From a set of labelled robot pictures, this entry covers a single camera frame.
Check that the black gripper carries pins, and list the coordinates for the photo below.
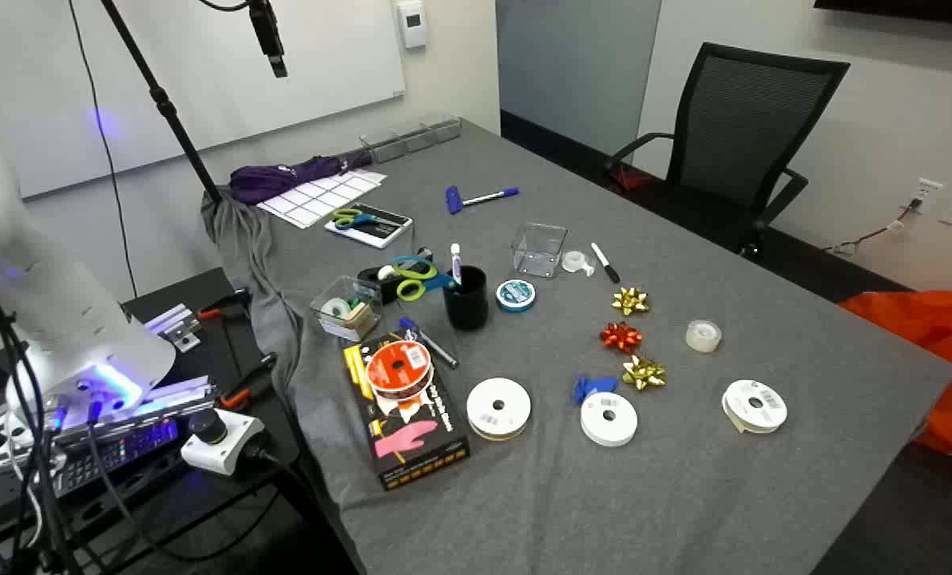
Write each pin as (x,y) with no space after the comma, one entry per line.
(263,22)

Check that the robot base controller unit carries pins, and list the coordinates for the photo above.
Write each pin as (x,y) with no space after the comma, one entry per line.
(125,418)

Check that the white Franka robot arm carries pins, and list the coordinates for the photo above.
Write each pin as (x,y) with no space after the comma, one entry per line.
(40,275)

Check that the yellow green blue scissors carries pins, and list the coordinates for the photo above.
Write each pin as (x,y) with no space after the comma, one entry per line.
(413,287)

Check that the purple cloth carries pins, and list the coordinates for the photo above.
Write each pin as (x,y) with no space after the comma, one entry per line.
(263,181)

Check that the black tripod pole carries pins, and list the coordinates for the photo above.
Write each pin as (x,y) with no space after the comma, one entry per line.
(161,100)

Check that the white label sheet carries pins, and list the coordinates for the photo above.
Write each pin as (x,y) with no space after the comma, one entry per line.
(316,195)

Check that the clear plastic organizer tray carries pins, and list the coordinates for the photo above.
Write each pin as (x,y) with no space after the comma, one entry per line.
(423,137)

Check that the black notebook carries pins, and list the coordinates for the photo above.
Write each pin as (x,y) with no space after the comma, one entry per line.
(387,230)

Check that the blue and white marker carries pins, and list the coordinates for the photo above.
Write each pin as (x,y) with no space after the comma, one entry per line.
(494,195)

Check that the clear box with ribbon spools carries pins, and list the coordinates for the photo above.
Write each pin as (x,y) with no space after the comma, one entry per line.
(345,312)

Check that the white marker in cup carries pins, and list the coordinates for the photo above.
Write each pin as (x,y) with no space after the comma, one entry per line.
(453,259)

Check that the black pen cup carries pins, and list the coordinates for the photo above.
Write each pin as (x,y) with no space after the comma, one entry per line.
(466,303)

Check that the blue and silver pen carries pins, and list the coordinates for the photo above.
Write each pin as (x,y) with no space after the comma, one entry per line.
(424,338)

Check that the empty clear plastic box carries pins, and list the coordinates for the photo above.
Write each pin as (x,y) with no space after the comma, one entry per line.
(542,251)

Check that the blue tape roll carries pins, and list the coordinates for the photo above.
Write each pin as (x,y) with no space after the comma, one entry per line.
(515,295)

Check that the clear tape roll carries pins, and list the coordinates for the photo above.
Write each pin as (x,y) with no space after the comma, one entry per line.
(575,263)

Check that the white marker pen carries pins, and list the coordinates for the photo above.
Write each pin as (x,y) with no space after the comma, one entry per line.
(603,263)

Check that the black box with red ribbon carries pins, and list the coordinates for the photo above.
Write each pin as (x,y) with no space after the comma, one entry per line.
(413,425)

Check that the white ribbon spool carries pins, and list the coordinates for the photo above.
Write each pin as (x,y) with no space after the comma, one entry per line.
(496,409)
(756,406)
(607,418)

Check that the gold gift bow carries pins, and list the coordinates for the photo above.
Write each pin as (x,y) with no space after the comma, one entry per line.
(631,302)
(642,371)

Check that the red gift bow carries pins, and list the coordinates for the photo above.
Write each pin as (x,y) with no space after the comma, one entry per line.
(619,336)

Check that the blue gift bow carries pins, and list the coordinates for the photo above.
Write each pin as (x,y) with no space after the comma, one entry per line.
(592,384)

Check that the black mesh office chair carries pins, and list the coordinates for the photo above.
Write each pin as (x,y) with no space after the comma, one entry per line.
(748,116)

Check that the white tape roll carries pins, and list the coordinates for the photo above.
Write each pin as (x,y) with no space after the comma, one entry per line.
(704,336)

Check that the grey table cloth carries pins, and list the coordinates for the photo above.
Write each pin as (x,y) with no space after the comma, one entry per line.
(686,488)

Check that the orange bag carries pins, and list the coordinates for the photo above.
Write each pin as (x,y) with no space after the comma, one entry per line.
(944,338)

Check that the white wall thermostat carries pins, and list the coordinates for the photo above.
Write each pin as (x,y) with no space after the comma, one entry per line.
(413,19)

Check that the black wall television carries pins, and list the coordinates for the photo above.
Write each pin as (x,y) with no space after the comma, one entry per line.
(900,7)

